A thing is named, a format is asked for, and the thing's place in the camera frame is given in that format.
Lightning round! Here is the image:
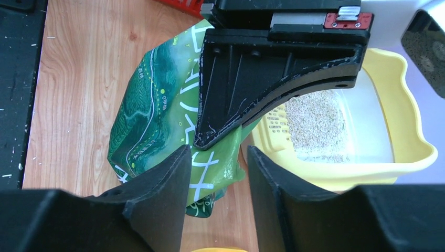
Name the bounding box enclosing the green cat litter bag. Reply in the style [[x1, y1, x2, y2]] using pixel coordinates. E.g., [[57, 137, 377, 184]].
[[108, 20, 255, 218]]

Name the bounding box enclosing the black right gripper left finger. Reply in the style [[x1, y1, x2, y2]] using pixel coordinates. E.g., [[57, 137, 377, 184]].
[[1, 145, 192, 251]]

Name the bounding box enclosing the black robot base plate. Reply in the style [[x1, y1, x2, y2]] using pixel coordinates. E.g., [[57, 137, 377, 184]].
[[1, 1, 48, 190]]

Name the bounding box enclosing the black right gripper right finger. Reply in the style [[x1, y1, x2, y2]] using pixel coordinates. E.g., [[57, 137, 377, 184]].
[[247, 146, 444, 251]]

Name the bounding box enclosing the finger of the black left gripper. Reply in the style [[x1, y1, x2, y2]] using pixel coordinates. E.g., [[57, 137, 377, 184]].
[[193, 27, 370, 150]]

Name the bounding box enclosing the yellow litter scoop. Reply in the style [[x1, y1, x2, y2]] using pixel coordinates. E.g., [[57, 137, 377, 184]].
[[192, 247, 247, 252]]

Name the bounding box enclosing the yellow litter box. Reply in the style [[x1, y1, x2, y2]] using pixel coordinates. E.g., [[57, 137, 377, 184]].
[[241, 49, 438, 192]]

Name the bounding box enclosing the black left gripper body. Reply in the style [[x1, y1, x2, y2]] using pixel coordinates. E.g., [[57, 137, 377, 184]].
[[200, 1, 374, 35]]

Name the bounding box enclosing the red plastic basket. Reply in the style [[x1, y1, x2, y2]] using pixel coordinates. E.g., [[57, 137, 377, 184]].
[[156, 0, 203, 19]]

